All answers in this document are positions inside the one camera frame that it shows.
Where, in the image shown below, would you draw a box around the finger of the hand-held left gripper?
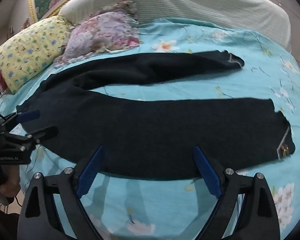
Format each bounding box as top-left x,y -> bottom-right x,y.
4,126 -> 59,151
0,110 -> 41,128

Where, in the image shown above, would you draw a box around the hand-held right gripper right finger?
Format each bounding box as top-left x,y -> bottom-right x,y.
193,146 -> 280,240

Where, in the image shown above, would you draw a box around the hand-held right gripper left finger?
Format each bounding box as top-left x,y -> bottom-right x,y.
17,145 -> 105,240

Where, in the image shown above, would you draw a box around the black pants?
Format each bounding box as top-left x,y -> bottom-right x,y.
16,51 -> 296,180

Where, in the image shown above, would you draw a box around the person's left hand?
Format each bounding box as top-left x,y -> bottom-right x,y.
0,167 -> 21,205

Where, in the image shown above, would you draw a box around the yellow patterned pillow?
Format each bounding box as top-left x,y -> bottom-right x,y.
0,15 -> 74,95

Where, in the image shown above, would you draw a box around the blue floral bed sheet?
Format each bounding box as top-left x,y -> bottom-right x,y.
0,17 -> 300,240

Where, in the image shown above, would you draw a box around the pink floral blanket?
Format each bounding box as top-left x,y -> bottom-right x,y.
52,0 -> 142,69

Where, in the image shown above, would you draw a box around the black cable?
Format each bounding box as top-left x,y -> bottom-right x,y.
5,195 -> 24,214

